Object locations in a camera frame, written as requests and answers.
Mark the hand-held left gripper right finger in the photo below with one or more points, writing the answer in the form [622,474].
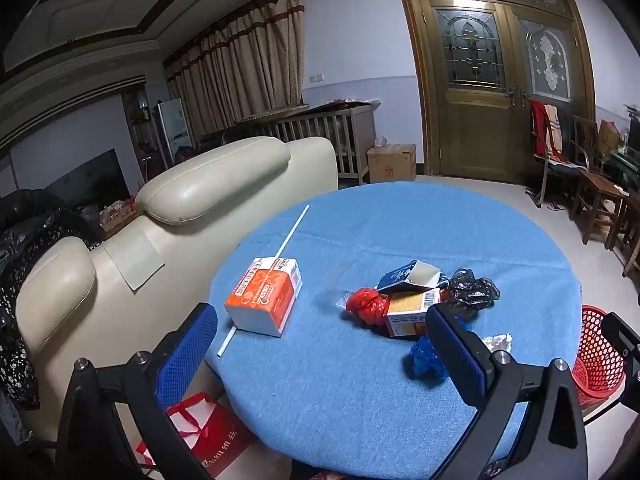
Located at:
[452,355]

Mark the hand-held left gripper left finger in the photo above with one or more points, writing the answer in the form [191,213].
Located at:
[187,355]

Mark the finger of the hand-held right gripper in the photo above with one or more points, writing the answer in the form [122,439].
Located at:
[622,332]

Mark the blue plastic bag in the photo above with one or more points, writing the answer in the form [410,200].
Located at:
[425,360]

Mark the red plastic basket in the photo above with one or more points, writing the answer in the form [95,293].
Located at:
[595,360]

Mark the white tissue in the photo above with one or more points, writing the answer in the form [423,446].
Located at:
[500,342]

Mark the yellow box with barcode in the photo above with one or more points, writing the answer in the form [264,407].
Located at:
[407,310]

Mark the black plastic bag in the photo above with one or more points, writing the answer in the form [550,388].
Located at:
[470,290]

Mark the blue and white carton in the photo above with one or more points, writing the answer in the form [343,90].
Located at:
[400,276]

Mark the red plastic bag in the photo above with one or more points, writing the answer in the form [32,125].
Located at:
[365,305]

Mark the red gift bag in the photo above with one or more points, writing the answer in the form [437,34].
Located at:
[220,435]

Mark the orange and white box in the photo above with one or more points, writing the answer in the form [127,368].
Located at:
[260,295]

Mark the dark wooden stool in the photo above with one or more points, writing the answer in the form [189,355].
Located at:
[630,230]

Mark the beige paper sheet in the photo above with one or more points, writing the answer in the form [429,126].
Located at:
[135,260]

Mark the blue tablecloth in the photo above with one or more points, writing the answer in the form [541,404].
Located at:
[325,385]

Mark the dark wooden chair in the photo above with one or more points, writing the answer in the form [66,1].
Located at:
[597,185]

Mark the pile of snack packets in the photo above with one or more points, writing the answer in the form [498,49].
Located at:
[117,215]

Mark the cream leather sofa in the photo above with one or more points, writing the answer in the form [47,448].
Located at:
[200,195]

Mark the white straw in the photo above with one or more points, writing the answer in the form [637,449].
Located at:
[292,232]

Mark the glass desk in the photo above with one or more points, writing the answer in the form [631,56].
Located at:
[625,165]

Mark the metal chair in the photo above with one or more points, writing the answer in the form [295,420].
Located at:
[555,170]

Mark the black patterned cloth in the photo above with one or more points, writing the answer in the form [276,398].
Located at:
[15,310]

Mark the brown cardboard box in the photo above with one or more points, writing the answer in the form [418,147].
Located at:
[392,162]

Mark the black television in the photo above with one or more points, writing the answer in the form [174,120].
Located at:
[95,175]

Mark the black monitor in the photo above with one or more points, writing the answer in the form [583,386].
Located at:
[634,130]

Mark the red striped cloth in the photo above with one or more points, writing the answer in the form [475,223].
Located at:
[542,130]

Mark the wooden double door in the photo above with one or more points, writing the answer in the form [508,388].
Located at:
[470,130]

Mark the white fridge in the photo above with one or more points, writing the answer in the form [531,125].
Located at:
[175,125]

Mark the wooden display cabinet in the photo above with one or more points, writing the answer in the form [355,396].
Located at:
[137,130]

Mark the wooden crib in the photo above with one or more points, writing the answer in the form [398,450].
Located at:
[360,130]

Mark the beige curtain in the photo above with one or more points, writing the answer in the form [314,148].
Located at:
[240,60]

